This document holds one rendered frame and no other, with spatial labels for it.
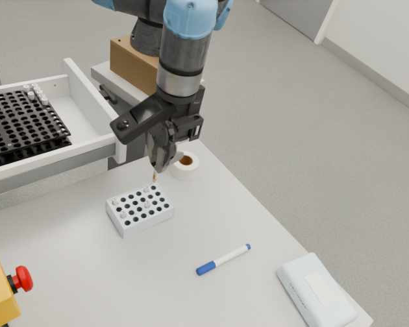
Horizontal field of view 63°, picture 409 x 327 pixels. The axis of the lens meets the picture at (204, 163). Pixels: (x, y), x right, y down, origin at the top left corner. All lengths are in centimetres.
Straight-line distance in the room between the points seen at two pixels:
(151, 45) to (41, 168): 54
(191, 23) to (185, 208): 44
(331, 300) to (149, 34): 85
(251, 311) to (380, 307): 125
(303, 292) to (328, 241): 124
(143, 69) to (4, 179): 55
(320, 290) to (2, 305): 55
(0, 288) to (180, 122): 37
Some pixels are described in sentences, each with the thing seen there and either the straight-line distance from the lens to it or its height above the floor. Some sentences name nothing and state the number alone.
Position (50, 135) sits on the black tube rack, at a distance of 73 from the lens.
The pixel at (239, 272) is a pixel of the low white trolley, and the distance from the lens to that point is 74.
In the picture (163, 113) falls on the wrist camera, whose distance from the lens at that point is 59.
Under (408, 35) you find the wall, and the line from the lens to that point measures 362.
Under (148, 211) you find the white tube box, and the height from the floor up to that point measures 79.
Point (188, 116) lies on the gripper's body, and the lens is 63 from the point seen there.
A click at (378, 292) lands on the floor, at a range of 195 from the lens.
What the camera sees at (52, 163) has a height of 87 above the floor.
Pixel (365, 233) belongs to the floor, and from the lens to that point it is 213.
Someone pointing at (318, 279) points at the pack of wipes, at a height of 81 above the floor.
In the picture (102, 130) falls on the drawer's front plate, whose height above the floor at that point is 86.
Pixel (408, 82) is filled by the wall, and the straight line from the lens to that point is 363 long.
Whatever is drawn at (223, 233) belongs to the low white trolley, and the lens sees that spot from 78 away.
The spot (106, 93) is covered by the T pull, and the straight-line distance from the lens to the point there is 83.
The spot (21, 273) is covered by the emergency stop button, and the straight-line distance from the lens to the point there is 57.
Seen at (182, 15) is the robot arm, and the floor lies 120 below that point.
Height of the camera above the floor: 139
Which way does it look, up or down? 44 degrees down
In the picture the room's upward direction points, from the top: 17 degrees clockwise
